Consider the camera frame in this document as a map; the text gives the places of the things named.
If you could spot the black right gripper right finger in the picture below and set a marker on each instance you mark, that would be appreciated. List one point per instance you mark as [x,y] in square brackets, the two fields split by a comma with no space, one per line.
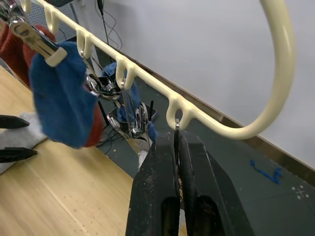
[209,191]

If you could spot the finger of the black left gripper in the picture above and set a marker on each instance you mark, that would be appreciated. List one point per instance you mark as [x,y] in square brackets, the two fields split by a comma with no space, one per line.
[17,153]
[12,122]

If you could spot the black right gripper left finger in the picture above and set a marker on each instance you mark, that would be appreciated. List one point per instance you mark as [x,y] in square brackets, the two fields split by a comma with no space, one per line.
[150,196]

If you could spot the chrome hanger clip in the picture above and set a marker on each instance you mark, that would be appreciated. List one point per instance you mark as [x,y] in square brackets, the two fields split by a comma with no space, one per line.
[9,8]
[177,137]
[134,123]
[39,43]
[103,84]

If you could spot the grey sock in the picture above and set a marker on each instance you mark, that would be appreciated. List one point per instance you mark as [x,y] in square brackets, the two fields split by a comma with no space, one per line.
[19,136]

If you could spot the wooden baseboard strip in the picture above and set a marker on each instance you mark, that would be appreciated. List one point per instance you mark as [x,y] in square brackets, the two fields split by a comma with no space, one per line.
[246,134]

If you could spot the black stand rod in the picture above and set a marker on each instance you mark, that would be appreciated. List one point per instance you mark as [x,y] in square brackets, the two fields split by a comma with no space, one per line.
[103,114]

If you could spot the white pegboard panel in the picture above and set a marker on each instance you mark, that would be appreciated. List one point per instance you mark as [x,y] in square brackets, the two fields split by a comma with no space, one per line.
[65,24]

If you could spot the cream clip hanger frame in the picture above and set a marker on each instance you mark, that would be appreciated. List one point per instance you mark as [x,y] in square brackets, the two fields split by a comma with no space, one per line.
[157,84]

